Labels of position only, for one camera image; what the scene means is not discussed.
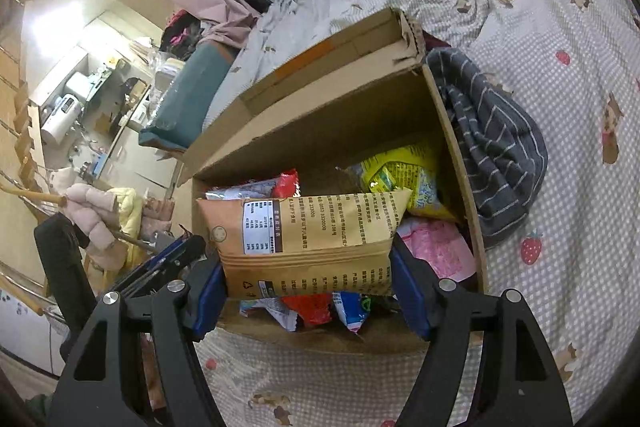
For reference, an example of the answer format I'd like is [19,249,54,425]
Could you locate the dark green pillow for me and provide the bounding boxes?
[138,40,238,154]

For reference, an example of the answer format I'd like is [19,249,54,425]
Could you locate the light blue white snack bag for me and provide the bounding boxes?
[332,291,371,334]

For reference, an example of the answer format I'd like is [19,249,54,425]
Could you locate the red cartoon snack bag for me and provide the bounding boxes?
[281,293,333,326]

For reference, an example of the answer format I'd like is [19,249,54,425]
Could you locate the pink snack packet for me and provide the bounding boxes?
[397,217,476,283]

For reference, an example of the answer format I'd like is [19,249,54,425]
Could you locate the red white popcorn snack bag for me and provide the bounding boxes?
[240,298,298,333]

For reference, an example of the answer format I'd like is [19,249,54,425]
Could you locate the grey striped garment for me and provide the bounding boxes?
[425,48,549,248]

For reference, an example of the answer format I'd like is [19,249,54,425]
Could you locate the pink plush jacket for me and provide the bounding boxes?
[50,167,127,272]

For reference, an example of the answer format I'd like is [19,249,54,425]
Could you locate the brown paper snack bag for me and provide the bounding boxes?
[198,188,411,300]

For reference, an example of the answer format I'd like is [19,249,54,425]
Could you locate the checkered strawberry bed quilt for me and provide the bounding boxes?
[205,0,639,424]

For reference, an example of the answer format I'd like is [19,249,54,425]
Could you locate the white kitchen appliance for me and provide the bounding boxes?
[41,93,82,146]

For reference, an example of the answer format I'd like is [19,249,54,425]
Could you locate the brown cardboard box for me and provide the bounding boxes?
[177,5,490,356]

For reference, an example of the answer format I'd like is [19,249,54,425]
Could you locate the silver red snack bar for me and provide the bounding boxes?
[204,169,299,200]

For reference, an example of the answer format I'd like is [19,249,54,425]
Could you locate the yellow snack bag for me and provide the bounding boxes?
[344,139,459,222]

